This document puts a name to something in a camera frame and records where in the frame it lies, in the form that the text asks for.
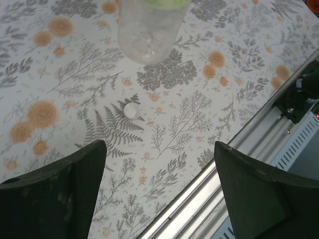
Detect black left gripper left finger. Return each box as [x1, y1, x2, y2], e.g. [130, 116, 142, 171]
[0, 139, 108, 239]

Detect floral patterned tablecloth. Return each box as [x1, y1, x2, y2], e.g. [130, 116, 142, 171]
[0, 0, 319, 239]

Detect aluminium front table rail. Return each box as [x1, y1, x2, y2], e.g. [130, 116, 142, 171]
[136, 47, 319, 239]

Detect opaque white bottle cap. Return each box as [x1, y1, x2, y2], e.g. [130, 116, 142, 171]
[123, 103, 140, 120]

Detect perforated grey cable tray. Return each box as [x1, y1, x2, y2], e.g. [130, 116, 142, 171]
[218, 111, 319, 239]

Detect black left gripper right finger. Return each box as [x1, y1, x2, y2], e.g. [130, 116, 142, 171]
[214, 140, 319, 239]

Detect small green label bottle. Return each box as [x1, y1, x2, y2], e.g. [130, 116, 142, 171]
[117, 0, 191, 64]

